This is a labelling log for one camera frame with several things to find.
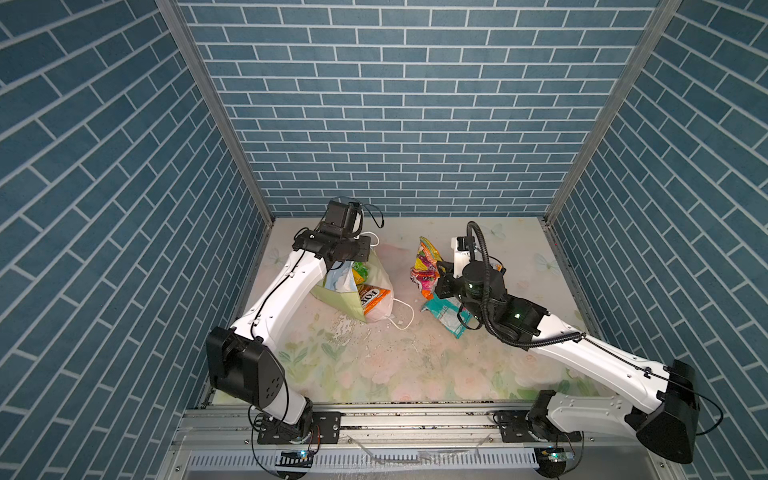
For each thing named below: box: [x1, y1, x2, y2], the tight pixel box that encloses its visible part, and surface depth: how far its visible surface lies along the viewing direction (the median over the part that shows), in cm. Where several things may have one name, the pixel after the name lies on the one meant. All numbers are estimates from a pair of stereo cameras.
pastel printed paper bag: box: [311, 249, 395, 323], surface depth 82 cm
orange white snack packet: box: [357, 284, 391, 315], surface depth 88 cm
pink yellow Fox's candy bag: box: [409, 236, 444, 300], surface depth 77 cm
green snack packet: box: [352, 261, 369, 285], surface depth 95 cm
